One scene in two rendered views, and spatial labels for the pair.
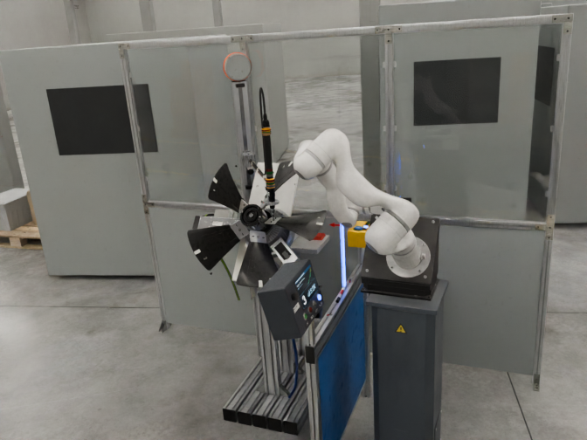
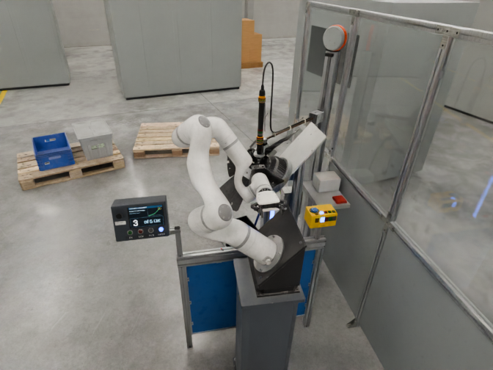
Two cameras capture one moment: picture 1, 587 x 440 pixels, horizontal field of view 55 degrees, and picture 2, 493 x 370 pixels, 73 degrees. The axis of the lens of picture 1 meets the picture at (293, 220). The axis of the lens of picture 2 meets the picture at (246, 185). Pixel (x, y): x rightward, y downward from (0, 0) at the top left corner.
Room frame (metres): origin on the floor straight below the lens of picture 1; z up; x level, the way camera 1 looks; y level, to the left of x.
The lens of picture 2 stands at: (1.49, -1.39, 2.20)
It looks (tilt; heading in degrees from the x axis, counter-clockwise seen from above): 32 degrees down; 55
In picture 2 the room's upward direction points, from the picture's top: 2 degrees clockwise
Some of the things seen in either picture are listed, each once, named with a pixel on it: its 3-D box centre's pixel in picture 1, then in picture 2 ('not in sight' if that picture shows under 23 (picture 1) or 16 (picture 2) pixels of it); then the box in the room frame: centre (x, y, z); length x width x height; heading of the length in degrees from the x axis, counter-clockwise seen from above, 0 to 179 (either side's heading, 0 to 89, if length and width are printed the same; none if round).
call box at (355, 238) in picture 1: (361, 235); (320, 216); (2.74, -0.35, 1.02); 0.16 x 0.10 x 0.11; 158
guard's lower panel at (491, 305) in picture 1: (325, 283); (344, 236); (3.27, -0.18, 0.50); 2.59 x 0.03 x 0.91; 68
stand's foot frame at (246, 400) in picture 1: (279, 388); not in sight; (2.84, 0.15, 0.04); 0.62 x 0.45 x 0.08; 158
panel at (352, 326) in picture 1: (343, 370); (252, 292); (2.38, -0.20, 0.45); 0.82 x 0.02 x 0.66; 158
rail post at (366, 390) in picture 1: (365, 337); (312, 289); (2.78, -0.36, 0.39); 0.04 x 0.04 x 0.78; 68
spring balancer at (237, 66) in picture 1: (237, 66); (334, 37); (3.31, 0.26, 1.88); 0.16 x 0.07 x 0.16; 103
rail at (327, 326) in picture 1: (341, 304); (253, 250); (2.38, -0.20, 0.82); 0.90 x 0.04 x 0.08; 158
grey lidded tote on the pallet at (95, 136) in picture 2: not in sight; (94, 139); (2.12, 3.15, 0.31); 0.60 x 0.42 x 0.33; 87
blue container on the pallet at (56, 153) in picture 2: not in sight; (53, 150); (1.62, 3.18, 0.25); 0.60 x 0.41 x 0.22; 87
